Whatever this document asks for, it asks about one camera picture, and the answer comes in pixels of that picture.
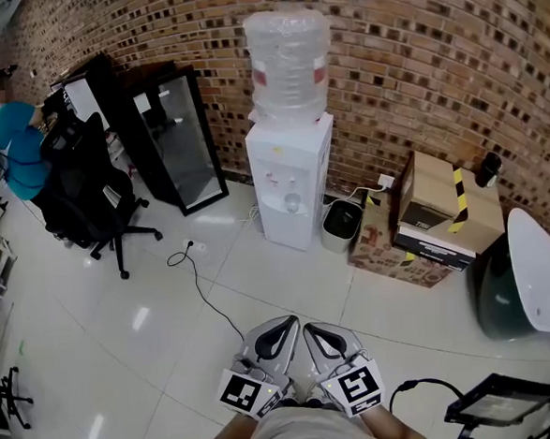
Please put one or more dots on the white bin with black liner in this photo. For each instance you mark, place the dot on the white bin with black liner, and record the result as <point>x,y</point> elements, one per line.
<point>341,225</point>

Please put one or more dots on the person's white shoe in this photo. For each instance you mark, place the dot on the person's white shoe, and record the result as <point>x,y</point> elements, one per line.
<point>288,399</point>
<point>318,398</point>

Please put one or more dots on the person's beige printed shirt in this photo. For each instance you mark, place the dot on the person's beige printed shirt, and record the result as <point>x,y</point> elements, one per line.
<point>308,429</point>

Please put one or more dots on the person's right white shoe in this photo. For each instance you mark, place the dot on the person's right white shoe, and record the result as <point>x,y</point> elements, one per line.
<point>318,398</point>

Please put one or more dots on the person's left white shoe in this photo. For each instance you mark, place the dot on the person's left white shoe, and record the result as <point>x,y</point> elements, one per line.
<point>288,399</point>

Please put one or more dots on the brown taped cardboard box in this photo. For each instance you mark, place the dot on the brown taped cardboard box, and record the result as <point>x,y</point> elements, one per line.
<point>429,179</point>

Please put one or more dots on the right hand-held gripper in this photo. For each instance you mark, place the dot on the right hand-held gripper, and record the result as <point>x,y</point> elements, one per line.
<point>357,386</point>

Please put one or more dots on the person's right forearm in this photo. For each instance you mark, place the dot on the person's right forearm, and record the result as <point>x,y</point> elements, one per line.
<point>398,430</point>

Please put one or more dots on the white cup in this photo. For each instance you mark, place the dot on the white cup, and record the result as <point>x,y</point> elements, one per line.
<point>292,202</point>

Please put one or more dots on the black light panel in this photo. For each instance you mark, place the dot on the black light panel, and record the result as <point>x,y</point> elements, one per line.
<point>499,402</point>

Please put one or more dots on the red printed cardboard box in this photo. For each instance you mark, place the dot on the red printed cardboard box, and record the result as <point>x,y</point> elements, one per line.
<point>373,244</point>

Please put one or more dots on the white and green shell chair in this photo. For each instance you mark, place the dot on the white and green shell chair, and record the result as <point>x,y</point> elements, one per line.
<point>542,279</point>

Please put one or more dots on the black chair base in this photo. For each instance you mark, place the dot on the black chair base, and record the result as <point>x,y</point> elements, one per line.
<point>12,396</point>

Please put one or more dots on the clear plastic water jug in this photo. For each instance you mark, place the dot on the clear plastic water jug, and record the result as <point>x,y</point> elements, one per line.
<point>288,67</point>

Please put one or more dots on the black and white flat box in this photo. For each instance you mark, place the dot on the black and white flat box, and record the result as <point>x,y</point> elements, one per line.
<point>432,250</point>

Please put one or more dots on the black cabinet with white sheet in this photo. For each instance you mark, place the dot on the black cabinet with white sheet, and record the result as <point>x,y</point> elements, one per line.
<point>101,85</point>

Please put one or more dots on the black office chair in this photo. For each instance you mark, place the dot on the black office chair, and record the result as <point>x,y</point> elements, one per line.
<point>80,190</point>

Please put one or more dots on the black tumbler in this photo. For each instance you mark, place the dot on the black tumbler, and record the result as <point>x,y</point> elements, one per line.
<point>487,168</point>

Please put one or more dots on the white power strip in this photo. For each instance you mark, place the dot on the white power strip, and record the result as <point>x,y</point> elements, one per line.
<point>198,245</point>

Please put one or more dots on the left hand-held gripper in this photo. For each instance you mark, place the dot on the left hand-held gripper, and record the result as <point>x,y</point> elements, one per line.
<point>242,392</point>

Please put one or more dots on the white water dispenser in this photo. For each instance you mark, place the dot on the white water dispenser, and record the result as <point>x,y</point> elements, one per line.
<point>284,152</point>

